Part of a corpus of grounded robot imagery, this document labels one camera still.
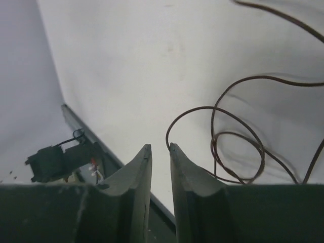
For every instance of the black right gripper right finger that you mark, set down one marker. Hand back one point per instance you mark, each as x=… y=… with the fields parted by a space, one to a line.
x=207 y=210

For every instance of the black motor on base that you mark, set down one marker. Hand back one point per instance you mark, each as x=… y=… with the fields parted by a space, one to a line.
x=62 y=160

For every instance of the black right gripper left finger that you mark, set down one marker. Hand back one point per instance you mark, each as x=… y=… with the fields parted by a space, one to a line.
x=116 y=210

